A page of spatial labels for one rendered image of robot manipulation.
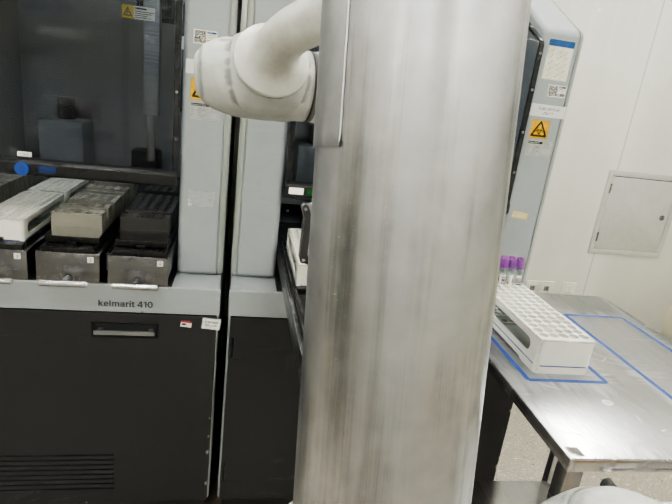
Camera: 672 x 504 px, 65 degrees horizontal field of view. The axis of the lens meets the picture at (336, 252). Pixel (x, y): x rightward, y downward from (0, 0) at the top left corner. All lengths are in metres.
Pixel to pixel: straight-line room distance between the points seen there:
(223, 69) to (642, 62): 2.55
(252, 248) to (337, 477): 1.12
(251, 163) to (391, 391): 1.10
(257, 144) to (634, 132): 2.21
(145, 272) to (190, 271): 0.13
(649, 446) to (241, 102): 0.72
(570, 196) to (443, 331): 2.73
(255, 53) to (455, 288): 0.52
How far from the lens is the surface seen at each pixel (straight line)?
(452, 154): 0.23
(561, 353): 0.96
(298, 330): 0.97
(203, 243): 1.36
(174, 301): 1.33
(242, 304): 1.32
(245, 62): 0.73
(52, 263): 1.35
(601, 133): 2.99
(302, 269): 1.13
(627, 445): 0.85
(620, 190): 3.12
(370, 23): 0.24
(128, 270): 1.31
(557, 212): 2.95
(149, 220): 1.35
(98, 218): 1.37
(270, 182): 1.32
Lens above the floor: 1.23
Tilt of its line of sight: 17 degrees down
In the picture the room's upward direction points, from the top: 7 degrees clockwise
